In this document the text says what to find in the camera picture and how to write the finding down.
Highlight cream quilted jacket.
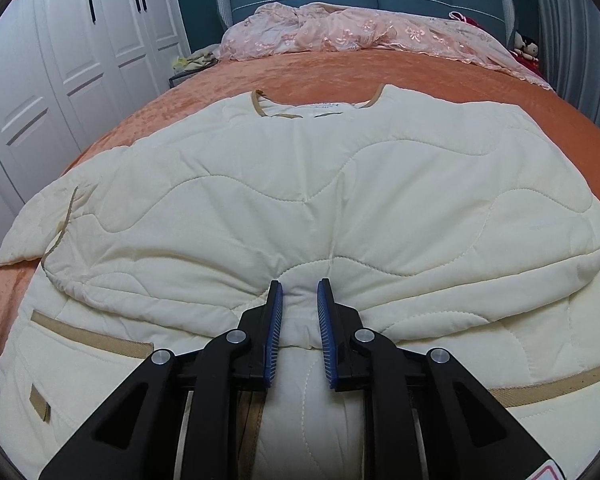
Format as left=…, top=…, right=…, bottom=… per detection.
left=0, top=86, right=600, bottom=479

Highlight plush toy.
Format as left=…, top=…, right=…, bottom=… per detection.
left=510, top=32, right=542, bottom=76

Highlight yellow items on nightstand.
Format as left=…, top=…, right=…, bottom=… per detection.
left=172, top=44, right=220, bottom=74

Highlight grey blue curtain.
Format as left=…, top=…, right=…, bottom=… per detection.
left=538, top=0, right=600, bottom=128

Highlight white wardrobe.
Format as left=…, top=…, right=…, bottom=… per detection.
left=0, top=0, right=189, bottom=246

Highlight pink embroidered quilt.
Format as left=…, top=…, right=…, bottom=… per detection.
left=219, top=2, right=550, bottom=90

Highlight dark nightstand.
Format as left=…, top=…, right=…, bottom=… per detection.
left=169, top=65, right=211, bottom=89

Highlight orange plush bedspread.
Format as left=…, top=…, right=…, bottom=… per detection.
left=0, top=48, right=600, bottom=411

